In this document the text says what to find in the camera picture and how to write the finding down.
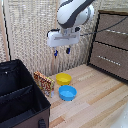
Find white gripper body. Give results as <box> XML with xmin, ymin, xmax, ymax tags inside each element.
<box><xmin>46</xmin><ymin>27</ymin><xmax>81</xmax><ymax>49</ymax></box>

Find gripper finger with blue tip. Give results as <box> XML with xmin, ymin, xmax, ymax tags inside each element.
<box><xmin>53</xmin><ymin>46</ymin><xmax>60</xmax><ymax>59</ymax></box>
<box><xmin>65</xmin><ymin>45</ymin><xmax>72</xmax><ymax>55</ymax></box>

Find brown fabric drawer front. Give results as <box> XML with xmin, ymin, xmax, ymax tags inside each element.
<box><xmin>94</xmin><ymin>13</ymin><xmax>128</xmax><ymax>51</ymax></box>
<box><xmin>88</xmin><ymin>41</ymin><xmax>128</xmax><ymax>81</ymax></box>

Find yellow bowl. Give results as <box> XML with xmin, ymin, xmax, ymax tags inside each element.
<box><xmin>55</xmin><ymin>72</ymin><xmax>73</xmax><ymax>87</ymax></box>

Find beige bamboo folding screen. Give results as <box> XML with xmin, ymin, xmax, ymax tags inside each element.
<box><xmin>0</xmin><ymin>0</ymin><xmax>128</xmax><ymax>77</ymax></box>

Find patterned orange snack box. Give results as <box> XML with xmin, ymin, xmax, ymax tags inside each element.
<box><xmin>32</xmin><ymin>70</ymin><xmax>56</xmax><ymax>99</ymax></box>

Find blue bowl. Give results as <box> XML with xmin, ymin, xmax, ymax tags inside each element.
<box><xmin>58</xmin><ymin>84</ymin><xmax>78</xmax><ymax>102</ymax></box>

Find grey metal pole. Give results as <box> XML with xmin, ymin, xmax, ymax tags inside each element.
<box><xmin>102</xmin><ymin>28</ymin><xmax>128</xmax><ymax>37</ymax></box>

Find black fabric storage box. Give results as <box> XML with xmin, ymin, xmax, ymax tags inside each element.
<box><xmin>0</xmin><ymin>59</ymin><xmax>52</xmax><ymax>128</ymax></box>

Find dark frame drawer cabinet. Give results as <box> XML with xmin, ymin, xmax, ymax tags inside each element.
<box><xmin>86</xmin><ymin>9</ymin><xmax>128</xmax><ymax>85</ymax></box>

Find black cable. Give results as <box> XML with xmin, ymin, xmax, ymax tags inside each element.
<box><xmin>79</xmin><ymin>15</ymin><xmax>128</xmax><ymax>37</ymax></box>

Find silver metal drawer handle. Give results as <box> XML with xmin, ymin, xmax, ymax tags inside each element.
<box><xmin>96</xmin><ymin>54</ymin><xmax>122</xmax><ymax>67</ymax></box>

